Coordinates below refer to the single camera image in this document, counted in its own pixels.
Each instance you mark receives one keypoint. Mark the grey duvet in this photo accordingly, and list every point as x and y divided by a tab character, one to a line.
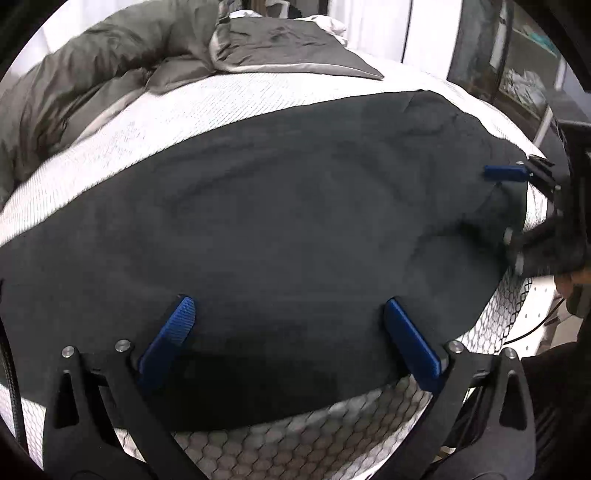
92	69

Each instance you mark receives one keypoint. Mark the teal cloth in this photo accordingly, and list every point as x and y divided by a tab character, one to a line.
540	42

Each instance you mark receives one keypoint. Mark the white folded cloth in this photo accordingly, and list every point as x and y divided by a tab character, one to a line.
524	90

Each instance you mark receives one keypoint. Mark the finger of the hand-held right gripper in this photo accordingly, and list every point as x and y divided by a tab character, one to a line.
535	254
505	172

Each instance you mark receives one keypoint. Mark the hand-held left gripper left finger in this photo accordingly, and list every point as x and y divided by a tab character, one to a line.
168	339

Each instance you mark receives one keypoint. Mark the black pants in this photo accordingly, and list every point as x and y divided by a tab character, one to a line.
277	221

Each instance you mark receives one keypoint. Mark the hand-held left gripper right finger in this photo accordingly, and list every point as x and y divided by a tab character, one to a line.
413	344

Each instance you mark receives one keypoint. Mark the glass-door cabinet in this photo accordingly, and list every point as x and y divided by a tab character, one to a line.
512	60

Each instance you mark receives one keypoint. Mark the person's right forearm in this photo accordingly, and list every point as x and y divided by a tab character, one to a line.
563	401

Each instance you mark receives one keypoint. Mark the dark grey pillow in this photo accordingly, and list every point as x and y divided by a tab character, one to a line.
295	50

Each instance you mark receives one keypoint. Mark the white wardrobe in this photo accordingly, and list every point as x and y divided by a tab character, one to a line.
392	32

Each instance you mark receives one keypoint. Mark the white hexagon-patterned mattress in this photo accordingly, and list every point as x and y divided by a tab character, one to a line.
207	110

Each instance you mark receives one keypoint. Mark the person's right hand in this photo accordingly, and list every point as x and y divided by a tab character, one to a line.
564	284

